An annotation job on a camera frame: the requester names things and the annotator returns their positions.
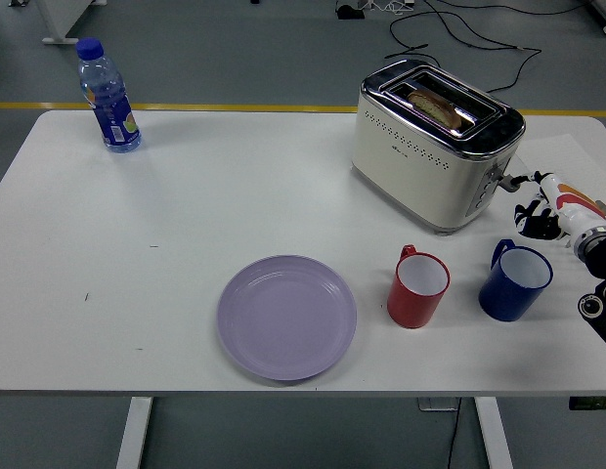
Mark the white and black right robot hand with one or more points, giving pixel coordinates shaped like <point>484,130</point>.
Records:
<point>567,205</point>

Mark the grey toaster lever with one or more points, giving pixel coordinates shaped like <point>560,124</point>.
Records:
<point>506,182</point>

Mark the slice of bread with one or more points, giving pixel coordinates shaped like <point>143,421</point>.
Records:
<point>432,103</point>

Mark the purple plate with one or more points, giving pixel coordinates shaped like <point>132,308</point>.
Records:
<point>286,317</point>

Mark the blue mug white inside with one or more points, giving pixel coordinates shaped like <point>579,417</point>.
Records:
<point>503,298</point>

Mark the cream and chrome toaster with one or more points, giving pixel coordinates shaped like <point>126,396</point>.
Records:
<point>410,166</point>

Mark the red mug white inside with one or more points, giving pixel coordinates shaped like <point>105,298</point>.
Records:
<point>410,305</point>

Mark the white background desk foot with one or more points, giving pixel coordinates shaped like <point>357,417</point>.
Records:
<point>605,14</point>

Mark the black under-table control box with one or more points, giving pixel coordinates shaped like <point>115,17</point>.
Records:
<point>591,403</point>

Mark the white table leg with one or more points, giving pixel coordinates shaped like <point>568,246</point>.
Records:
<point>493,435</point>
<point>134,435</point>

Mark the clear water bottle blue label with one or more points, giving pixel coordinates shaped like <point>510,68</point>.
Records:
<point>110,112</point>

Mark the clear under-table bracket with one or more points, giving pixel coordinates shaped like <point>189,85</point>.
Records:
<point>437,403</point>

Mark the white background desk frame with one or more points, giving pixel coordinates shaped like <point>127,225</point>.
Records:
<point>50,22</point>

